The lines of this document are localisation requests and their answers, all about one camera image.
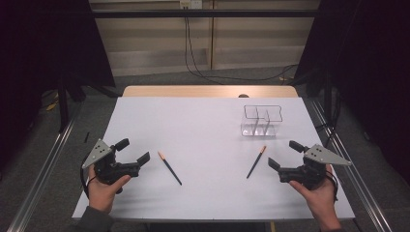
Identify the white wall outlet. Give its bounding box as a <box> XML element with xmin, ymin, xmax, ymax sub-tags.
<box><xmin>179</xmin><ymin>0</ymin><xmax>203</xmax><ymax>10</ymax></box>

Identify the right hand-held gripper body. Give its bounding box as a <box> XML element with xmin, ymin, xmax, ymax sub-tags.
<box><xmin>278</xmin><ymin>143</ymin><xmax>353</xmax><ymax>191</ymax></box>

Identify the clear acrylic organizer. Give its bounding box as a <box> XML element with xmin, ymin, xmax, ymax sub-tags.
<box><xmin>240</xmin><ymin>104</ymin><xmax>284</xmax><ymax>137</ymax></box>

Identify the person's left hand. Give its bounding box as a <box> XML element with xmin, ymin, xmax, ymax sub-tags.
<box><xmin>87</xmin><ymin>165</ymin><xmax>132</xmax><ymax>214</ymax></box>

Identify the left hand-held gripper cable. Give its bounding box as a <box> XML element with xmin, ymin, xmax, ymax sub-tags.
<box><xmin>79</xmin><ymin>157</ymin><xmax>98</xmax><ymax>199</ymax></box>

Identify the black wall cable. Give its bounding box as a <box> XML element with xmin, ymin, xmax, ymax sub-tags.
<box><xmin>184</xmin><ymin>16</ymin><xmax>225</xmax><ymax>86</ymax></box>
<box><xmin>186</xmin><ymin>16</ymin><xmax>299</xmax><ymax>82</ymax></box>

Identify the black stand post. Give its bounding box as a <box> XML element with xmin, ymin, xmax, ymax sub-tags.
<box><xmin>57</xmin><ymin>75</ymin><xmax>71</xmax><ymax>133</ymax></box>
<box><xmin>323</xmin><ymin>69</ymin><xmax>334</xmax><ymax>123</ymax></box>

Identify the white table board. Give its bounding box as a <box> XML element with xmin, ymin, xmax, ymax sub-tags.
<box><xmin>72</xmin><ymin>96</ymin><xmax>356</xmax><ymax>222</ymax></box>

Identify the right hand-held gripper cable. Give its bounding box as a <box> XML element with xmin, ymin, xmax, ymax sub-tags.
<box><xmin>325</xmin><ymin>169</ymin><xmax>339</xmax><ymax>203</ymax></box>

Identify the person's right hand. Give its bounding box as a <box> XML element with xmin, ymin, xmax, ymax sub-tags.
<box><xmin>288</xmin><ymin>163</ymin><xmax>337</xmax><ymax>223</ymax></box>

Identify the hand-held gripper cable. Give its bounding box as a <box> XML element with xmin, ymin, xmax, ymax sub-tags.
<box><xmin>325</xmin><ymin>169</ymin><xmax>339</xmax><ymax>203</ymax></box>
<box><xmin>79</xmin><ymin>157</ymin><xmax>98</xmax><ymax>199</ymax></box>

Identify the black curtain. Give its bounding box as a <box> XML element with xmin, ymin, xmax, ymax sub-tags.
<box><xmin>0</xmin><ymin>0</ymin><xmax>116</xmax><ymax>173</ymax></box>
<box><xmin>293</xmin><ymin>0</ymin><xmax>410</xmax><ymax>187</ymax></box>

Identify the aluminium floor rail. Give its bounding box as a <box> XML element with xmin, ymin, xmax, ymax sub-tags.
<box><xmin>309</xmin><ymin>99</ymin><xmax>394</xmax><ymax>232</ymax></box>
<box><xmin>6</xmin><ymin>101</ymin><xmax>85</xmax><ymax>232</ymax></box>

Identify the black pencil with orange end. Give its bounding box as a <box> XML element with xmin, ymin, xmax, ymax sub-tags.
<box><xmin>157</xmin><ymin>151</ymin><xmax>184</xmax><ymax>187</ymax></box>
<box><xmin>246</xmin><ymin>145</ymin><xmax>268</xmax><ymax>180</ymax></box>

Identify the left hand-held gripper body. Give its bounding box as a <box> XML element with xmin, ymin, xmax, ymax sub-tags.
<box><xmin>81</xmin><ymin>138</ymin><xmax>142</xmax><ymax>187</ymax></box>

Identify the black horizontal frame bar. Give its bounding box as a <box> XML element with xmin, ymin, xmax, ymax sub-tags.
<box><xmin>91</xmin><ymin>9</ymin><xmax>320</xmax><ymax>19</ymax></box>

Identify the wooden table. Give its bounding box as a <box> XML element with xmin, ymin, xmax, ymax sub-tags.
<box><xmin>122</xmin><ymin>85</ymin><xmax>299</xmax><ymax>99</ymax></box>

